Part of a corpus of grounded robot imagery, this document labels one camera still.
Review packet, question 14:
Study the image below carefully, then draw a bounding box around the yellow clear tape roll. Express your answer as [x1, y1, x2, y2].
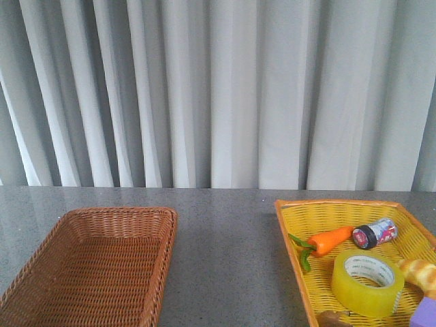
[331, 250, 405, 318]

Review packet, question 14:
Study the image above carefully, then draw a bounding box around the orange toy carrot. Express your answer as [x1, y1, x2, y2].
[288, 225, 354, 272]

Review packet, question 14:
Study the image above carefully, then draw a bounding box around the grey pleated curtain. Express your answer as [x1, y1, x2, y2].
[1, 1, 435, 191]

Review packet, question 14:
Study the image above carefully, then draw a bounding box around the brown wicker basket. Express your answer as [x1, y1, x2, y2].
[1, 207, 178, 326]

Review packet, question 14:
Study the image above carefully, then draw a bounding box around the small black-lidded jar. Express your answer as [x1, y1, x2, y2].
[352, 217, 399, 250]

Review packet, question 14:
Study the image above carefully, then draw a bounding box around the brown toy animal figure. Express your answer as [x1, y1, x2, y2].
[317, 310, 353, 327]

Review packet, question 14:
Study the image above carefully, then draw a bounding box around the toy bread croissant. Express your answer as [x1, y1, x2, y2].
[396, 259, 435, 300]

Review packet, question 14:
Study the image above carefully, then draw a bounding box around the purple foam block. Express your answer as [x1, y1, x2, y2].
[409, 296, 436, 327]

